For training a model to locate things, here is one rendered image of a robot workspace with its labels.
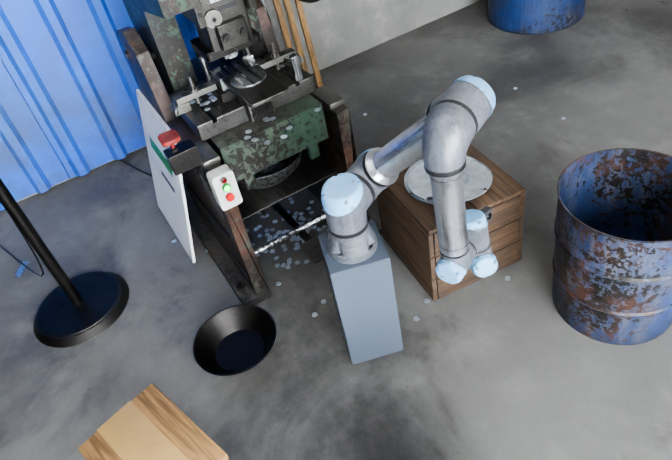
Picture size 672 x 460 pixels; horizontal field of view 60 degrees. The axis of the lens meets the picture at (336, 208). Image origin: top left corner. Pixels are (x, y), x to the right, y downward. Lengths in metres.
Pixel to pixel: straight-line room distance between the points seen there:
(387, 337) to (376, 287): 0.25
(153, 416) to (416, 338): 0.89
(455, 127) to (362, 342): 0.89
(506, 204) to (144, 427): 1.30
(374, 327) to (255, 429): 0.49
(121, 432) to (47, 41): 1.98
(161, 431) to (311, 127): 1.08
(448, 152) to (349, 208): 0.38
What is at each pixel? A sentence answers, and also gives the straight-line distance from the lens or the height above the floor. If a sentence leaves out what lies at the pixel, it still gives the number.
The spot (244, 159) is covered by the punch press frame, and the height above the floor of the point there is 0.57.
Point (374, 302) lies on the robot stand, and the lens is 1.80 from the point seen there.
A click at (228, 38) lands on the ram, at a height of 0.93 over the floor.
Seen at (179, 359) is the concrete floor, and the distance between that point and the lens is 2.23.
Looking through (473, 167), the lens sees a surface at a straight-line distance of 2.11.
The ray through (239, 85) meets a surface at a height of 0.78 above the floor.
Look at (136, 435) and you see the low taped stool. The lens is 1.70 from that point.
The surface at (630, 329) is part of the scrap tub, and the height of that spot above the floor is 0.09.
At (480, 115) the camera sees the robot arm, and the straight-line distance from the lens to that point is 1.36.
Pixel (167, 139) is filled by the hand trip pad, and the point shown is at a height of 0.76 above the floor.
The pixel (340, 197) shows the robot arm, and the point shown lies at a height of 0.67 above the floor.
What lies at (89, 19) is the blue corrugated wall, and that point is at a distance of 3.13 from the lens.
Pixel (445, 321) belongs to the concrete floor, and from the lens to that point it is 2.09.
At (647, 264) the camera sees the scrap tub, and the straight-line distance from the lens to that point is 1.80.
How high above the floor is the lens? 1.65
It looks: 40 degrees down
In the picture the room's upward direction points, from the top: 12 degrees counter-clockwise
